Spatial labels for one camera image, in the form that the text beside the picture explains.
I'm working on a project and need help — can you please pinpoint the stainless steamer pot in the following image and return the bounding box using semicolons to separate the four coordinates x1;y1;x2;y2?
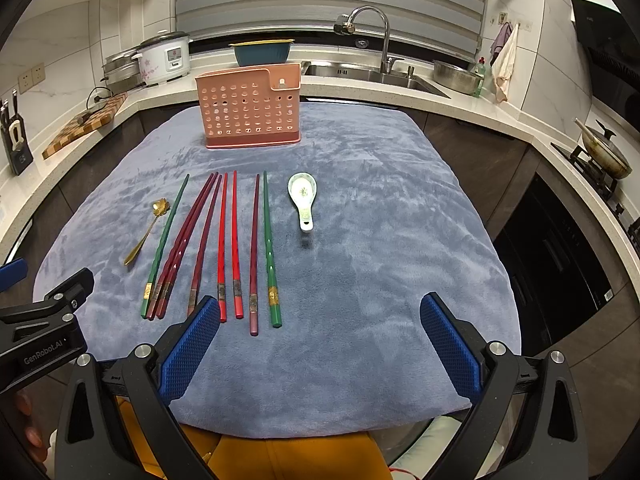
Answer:
102;49;143;94

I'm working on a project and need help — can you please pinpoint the gas stove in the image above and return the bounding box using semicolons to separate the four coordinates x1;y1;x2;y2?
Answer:
552;143;639;250

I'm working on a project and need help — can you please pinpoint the chrome kitchen faucet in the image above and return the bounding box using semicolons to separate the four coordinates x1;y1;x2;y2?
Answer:
333;4;400;75

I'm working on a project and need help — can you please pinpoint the black range hood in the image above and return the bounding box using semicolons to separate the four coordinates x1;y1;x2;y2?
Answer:
572;0;640;129

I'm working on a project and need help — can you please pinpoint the white rice cooker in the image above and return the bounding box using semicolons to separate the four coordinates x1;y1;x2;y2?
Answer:
132;30;191;86

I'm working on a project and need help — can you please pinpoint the purple hanging cloth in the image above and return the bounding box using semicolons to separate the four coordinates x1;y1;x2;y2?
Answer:
490;21;513;65

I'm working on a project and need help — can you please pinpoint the stainless steel sink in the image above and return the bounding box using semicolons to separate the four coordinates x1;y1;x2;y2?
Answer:
300;61;448;99

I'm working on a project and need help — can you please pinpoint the stainless steel mixing bowl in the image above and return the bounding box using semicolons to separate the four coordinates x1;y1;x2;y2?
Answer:
433;61;476;96

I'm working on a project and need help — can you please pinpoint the person left hand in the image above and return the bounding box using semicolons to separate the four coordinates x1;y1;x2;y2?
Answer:
14;390;48;465

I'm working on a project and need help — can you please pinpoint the blue yellow colander bowl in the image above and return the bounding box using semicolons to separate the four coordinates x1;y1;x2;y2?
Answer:
230;39;294;67

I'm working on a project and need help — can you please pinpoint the black knife block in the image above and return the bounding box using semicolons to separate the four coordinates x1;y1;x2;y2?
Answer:
1;89;34;176

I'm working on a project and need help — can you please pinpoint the white ceramic soup spoon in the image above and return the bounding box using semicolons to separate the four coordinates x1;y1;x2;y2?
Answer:
288;172;317;232

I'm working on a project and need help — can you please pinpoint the white hanging towel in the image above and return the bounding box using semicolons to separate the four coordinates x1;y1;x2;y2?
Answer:
491;24;520;103

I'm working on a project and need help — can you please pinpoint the dark red chopstick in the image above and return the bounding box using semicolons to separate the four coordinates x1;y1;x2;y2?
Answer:
186;174;222;314
145;171;216;320
154;182;214;318
250;174;260;337

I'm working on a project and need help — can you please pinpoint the green chopstick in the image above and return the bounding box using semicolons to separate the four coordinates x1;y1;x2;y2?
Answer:
140;174;190;318
262;172;282;328

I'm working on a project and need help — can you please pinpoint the checkered wooden cutting board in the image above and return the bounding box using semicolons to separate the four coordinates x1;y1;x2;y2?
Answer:
41;92;128;159

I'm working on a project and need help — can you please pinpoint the wall power socket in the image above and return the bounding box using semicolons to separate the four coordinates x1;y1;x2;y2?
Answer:
17;63;46;94

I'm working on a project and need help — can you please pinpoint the bright red chopstick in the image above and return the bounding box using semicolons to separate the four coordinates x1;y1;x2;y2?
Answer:
231;171;244;318
217;172;228;323

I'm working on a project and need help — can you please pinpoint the blue-grey fleece mat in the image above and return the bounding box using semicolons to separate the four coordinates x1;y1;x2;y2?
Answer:
34;102;521;439

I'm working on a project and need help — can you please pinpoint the pink perforated utensil holder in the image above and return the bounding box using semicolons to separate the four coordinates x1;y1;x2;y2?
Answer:
195;63;302;148

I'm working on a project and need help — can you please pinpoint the gold metal spoon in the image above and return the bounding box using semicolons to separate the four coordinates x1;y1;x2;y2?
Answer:
122;198;170;266

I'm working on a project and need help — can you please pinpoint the wok with lid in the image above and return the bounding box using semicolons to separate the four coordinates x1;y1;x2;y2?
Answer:
574;118;632;180

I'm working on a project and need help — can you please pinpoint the green dish soap bottle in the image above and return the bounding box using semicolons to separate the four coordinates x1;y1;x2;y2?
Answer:
473;56;486;98

